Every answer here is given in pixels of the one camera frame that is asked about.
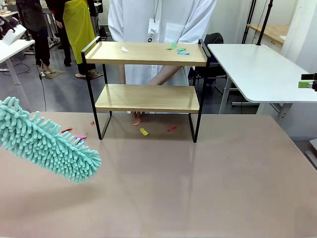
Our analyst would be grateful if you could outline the black tripod legs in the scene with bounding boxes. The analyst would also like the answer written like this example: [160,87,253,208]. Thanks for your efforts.
[241,0,258,45]

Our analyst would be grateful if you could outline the person in yellow apron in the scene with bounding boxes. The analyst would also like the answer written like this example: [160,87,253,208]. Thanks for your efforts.
[45,0,103,80]

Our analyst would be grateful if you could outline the grey metal frame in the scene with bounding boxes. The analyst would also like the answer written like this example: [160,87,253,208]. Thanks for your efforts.
[304,138,317,172]

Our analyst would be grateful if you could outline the black lanyard strap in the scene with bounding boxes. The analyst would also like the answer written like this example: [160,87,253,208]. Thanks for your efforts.
[153,0,160,24]

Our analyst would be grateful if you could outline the large white table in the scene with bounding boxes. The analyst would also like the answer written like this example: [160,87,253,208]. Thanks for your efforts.
[207,44,317,122]

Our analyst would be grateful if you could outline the small white table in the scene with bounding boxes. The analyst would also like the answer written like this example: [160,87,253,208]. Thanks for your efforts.
[0,39,35,112]

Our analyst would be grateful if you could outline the wooden shelf black frame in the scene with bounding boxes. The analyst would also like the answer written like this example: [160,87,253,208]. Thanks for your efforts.
[81,36,211,144]

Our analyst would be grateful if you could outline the thin black cable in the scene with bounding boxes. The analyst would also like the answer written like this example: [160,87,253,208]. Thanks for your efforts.
[36,58,48,112]

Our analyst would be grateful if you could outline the grey floor mat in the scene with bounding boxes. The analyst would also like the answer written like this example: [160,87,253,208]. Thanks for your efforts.
[44,69,66,80]

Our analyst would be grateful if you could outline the black chair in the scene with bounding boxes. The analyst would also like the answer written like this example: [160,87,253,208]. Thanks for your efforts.
[188,32,228,96]

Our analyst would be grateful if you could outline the person's right forearm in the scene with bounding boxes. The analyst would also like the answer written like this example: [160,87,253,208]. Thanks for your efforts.
[118,64,126,85]

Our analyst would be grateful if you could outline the white name badge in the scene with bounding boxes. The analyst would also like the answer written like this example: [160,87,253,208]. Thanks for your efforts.
[148,17,160,43]

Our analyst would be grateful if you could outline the turquoise microfibre duster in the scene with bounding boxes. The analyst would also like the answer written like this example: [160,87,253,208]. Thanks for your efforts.
[0,96,102,184]

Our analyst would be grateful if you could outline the person's left forearm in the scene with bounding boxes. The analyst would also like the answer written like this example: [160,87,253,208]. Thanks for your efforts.
[148,64,185,86]

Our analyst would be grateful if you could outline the wooden background desk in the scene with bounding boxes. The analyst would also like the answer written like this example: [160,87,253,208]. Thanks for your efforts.
[246,23,290,46]

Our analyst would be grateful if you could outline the person in white coat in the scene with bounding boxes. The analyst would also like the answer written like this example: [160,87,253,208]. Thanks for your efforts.
[108,0,217,115]

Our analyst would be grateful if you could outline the black stand pole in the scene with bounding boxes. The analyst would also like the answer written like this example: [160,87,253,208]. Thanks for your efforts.
[256,0,274,46]

